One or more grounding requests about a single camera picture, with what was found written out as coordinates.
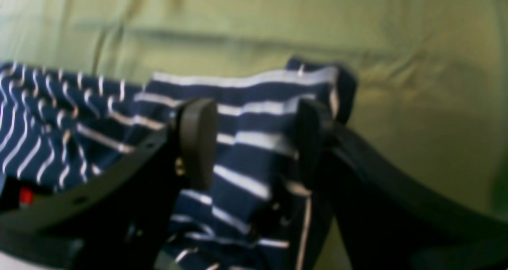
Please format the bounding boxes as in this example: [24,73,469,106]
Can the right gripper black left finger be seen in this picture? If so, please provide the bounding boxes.
[1,98,218,270]

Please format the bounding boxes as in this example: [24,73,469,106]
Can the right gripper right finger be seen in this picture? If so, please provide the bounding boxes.
[296,99,507,270]

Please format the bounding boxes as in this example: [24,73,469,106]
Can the navy white striped T-shirt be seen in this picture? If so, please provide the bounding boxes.
[1,58,358,270]

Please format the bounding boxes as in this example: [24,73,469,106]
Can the light green table cloth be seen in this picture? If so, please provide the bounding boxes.
[1,0,507,270]

